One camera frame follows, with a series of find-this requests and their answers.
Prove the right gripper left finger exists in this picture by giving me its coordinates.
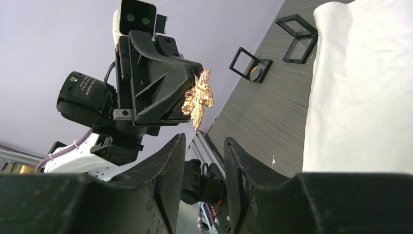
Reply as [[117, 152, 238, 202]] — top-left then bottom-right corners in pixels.
[[0, 133, 186, 234]]

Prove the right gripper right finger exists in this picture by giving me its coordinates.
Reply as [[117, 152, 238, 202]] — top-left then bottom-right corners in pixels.
[[224, 137, 413, 234]]

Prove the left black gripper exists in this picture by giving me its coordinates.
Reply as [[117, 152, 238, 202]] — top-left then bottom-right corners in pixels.
[[113, 30, 204, 129]]

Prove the gold leaf brooch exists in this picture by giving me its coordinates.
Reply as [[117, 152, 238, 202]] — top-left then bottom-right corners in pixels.
[[181, 70, 214, 131]]

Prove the white t-shirt with daisy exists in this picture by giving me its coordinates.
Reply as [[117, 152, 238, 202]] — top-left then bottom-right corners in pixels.
[[302, 0, 413, 174]]

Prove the black display box with coin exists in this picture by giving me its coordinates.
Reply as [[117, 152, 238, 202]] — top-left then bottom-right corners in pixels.
[[229, 47, 273, 83]]

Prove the empty black display box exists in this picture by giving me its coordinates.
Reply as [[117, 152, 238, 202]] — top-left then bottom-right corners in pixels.
[[275, 14, 318, 64]]

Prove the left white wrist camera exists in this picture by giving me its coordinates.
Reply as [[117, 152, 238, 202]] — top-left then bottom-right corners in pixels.
[[112, 0, 169, 45]]

